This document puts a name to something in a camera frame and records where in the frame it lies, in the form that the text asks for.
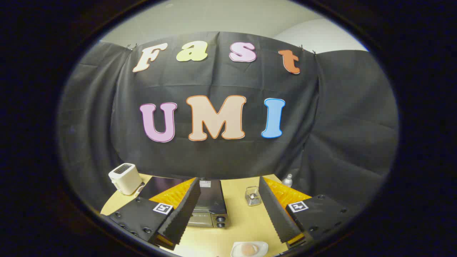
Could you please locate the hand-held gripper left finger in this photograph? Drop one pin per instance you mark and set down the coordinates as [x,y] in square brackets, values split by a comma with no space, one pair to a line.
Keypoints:
[185,210]

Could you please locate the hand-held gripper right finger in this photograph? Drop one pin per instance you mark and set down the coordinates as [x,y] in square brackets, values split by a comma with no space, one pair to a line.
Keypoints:
[275,210]

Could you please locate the black toaster oven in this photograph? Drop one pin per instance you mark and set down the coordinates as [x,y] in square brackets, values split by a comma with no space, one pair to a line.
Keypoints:
[211,200]

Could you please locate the sugared pastry turnover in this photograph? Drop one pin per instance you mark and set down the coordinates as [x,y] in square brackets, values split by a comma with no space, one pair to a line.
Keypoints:
[248,250]

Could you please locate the white pop-up toaster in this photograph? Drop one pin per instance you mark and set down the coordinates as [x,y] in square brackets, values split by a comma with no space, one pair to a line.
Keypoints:
[125,178]

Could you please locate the clear glass jar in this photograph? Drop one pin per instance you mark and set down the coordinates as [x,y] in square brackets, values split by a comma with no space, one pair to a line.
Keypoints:
[252,197]

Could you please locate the silver bottle with pink label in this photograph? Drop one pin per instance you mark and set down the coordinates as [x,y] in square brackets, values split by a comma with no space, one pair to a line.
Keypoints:
[287,181]

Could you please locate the white square plate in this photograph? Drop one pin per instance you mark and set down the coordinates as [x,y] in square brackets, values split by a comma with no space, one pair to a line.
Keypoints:
[263,246]

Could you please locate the black backdrop cloth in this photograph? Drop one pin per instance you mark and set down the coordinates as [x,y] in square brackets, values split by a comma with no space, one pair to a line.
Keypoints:
[214,82]

